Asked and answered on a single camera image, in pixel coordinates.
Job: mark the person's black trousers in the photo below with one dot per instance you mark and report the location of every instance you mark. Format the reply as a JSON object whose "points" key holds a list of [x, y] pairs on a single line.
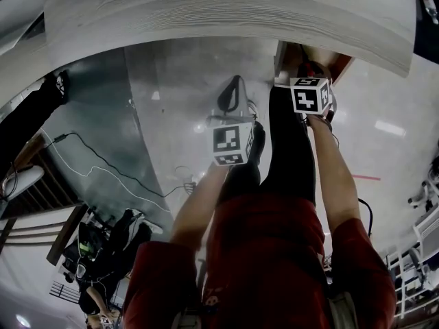
{"points": [[291, 149]]}

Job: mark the white round stool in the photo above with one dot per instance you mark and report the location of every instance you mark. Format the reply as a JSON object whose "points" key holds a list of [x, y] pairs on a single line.
{"points": [[24, 180]]}

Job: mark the person's red shirt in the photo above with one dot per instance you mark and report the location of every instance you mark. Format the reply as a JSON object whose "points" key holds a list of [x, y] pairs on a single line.
{"points": [[260, 266]]}

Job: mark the white metal chair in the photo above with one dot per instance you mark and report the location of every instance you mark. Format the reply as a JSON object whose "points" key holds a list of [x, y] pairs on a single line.
{"points": [[420, 252]]}

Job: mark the black bag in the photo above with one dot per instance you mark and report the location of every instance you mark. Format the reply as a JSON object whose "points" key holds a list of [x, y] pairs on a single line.
{"points": [[113, 242]]}

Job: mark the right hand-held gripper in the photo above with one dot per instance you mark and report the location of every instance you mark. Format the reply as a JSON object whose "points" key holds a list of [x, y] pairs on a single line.
{"points": [[307, 97]]}

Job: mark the wooden drawer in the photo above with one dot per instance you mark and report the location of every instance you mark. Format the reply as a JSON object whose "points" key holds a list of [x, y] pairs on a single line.
{"points": [[337, 65]]}

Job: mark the person's left forearm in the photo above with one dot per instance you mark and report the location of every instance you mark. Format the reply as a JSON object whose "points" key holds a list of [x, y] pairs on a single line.
{"points": [[199, 204]]}

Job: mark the person's right forearm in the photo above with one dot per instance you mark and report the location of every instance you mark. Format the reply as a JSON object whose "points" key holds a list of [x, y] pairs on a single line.
{"points": [[337, 177]]}

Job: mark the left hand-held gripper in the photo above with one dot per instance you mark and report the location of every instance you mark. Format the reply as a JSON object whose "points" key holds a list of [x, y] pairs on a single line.
{"points": [[229, 142]]}

